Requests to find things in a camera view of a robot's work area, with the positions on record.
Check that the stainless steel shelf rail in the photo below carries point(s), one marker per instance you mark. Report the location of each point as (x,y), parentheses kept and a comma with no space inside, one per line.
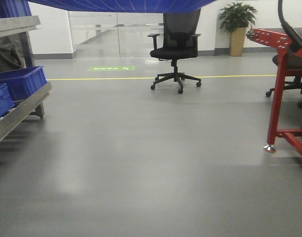
(33,105)

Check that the red metal conveyor frame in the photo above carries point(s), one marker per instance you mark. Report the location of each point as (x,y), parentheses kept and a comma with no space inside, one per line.
(285,46)

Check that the glass door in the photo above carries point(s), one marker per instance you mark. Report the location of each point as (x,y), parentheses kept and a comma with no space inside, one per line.
(108,34)

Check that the dark blue bin lower middle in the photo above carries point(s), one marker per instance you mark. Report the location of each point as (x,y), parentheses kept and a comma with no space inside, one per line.
(6,102)

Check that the dark blue bin lower left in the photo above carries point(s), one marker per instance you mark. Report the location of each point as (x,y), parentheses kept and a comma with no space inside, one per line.
(22,83)

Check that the large light blue crate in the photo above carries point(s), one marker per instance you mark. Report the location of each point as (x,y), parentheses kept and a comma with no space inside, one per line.
(127,6)

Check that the potted green plant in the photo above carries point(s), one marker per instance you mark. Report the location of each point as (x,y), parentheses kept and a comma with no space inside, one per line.
(235,18)

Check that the dark blue bin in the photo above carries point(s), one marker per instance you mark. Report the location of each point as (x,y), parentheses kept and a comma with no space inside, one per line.
(22,83)
(6,102)

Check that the black office chair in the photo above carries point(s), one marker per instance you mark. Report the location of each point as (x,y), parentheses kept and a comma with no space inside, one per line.
(180,41)

